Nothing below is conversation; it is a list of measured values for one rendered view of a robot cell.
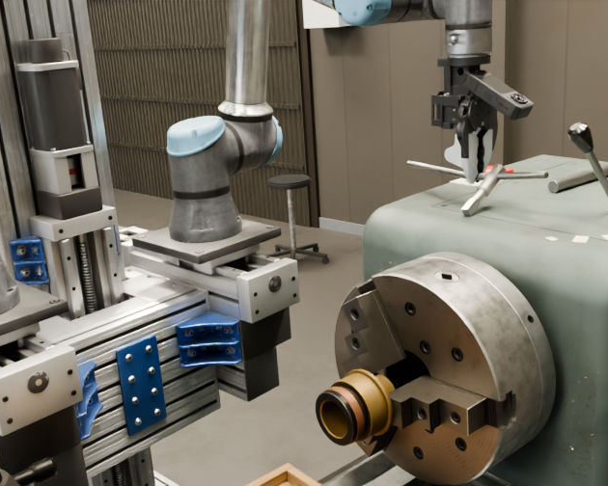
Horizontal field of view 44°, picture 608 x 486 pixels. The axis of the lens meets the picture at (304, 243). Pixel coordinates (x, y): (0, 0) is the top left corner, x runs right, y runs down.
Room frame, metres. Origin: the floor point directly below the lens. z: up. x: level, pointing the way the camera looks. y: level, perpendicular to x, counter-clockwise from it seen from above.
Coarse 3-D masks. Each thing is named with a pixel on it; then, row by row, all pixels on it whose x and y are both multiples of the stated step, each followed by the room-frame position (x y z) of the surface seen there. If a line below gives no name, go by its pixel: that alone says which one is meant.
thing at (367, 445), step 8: (400, 384) 0.99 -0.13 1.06; (392, 424) 0.95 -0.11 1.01; (392, 432) 0.97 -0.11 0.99; (368, 440) 0.93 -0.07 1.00; (376, 440) 0.94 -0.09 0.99; (384, 440) 0.96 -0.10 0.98; (368, 448) 0.96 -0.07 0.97; (376, 448) 0.96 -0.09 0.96; (384, 448) 0.99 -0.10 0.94; (368, 456) 0.96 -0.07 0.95
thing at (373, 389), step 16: (336, 384) 0.90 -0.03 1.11; (352, 384) 0.87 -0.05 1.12; (368, 384) 0.88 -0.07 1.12; (384, 384) 0.90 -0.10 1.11; (320, 400) 0.88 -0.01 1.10; (336, 400) 0.85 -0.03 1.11; (352, 400) 0.85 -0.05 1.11; (368, 400) 0.86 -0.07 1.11; (384, 400) 0.87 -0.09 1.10; (320, 416) 0.88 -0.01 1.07; (336, 416) 0.89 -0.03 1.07; (352, 416) 0.84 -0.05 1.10; (368, 416) 0.85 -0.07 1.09; (384, 416) 0.86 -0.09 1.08; (336, 432) 0.87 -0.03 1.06; (352, 432) 0.83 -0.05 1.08; (368, 432) 0.85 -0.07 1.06; (384, 432) 0.87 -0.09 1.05
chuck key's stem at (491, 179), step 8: (496, 168) 1.22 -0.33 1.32; (504, 168) 1.22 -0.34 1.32; (488, 176) 1.21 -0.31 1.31; (496, 176) 1.21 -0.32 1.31; (480, 184) 1.20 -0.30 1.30; (488, 184) 1.19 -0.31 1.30; (496, 184) 1.21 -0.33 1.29; (480, 192) 1.18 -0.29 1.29; (488, 192) 1.19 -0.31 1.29; (472, 200) 1.17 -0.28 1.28; (480, 200) 1.18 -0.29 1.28; (464, 208) 1.16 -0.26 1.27; (472, 208) 1.16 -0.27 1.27
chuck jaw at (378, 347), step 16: (368, 288) 1.01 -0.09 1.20; (352, 304) 0.98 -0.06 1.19; (368, 304) 0.97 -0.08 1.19; (352, 320) 0.98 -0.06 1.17; (368, 320) 0.96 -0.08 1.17; (384, 320) 0.97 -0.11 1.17; (352, 336) 0.95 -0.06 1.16; (368, 336) 0.94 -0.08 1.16; (384, 336) 0.95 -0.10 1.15; (352, 352) 0.95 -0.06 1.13; (368, 352) 0.93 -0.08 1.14; (384, 352) 0.94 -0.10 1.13; (400, 352) 0.95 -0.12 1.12; (352, 368) 0.92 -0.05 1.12; (368, 368) 0.91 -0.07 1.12
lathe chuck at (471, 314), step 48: (384, 288) 0.98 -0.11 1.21; (432, 288) 0.92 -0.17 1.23; (480, 288) 0.94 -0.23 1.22; (336, 336) 1.07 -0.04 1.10; (432, 336) 0.92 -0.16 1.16; (480, 336) 0.86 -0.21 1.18; (528, 336) 0.90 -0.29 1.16; (480, 384) 0.86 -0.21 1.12; (528, 384) 0.87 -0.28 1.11; (432, 432) 0.92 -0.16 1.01; (480, 432) 0.85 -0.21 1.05; (528, 432) 0.88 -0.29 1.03; (432, 480) 0.92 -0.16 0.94
